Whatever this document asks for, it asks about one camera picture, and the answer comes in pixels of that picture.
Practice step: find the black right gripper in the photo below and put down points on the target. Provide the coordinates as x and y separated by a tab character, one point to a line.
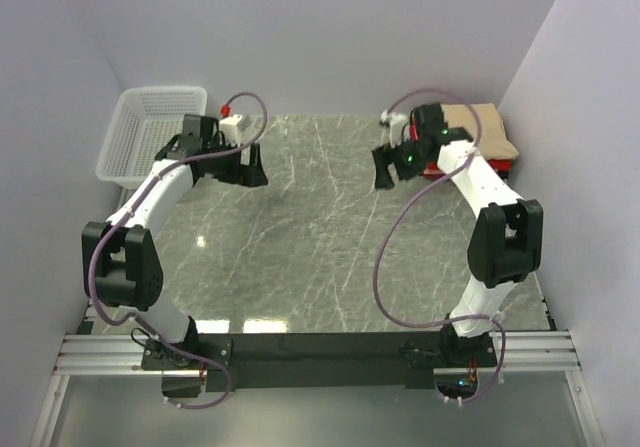
385	156

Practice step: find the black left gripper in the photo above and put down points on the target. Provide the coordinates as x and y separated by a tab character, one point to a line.
250	175

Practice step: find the beige t-shirt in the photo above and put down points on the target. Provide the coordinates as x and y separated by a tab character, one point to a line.
494	144

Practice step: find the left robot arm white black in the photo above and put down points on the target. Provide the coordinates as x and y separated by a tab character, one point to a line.
120	260

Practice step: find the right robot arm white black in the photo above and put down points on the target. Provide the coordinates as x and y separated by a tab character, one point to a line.
506	242

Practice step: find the white plastic basket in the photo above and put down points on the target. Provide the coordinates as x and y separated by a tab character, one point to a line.
144	120

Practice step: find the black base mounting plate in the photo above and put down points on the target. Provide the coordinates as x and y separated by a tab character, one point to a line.
304	360

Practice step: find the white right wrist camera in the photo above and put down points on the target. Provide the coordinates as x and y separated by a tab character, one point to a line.
397	125

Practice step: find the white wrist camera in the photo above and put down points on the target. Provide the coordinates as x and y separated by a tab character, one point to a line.
232	126
397	125

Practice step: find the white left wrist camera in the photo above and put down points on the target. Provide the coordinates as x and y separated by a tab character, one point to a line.
232	126

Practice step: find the aluminium frame rail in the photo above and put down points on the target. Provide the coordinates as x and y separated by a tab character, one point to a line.
112	355

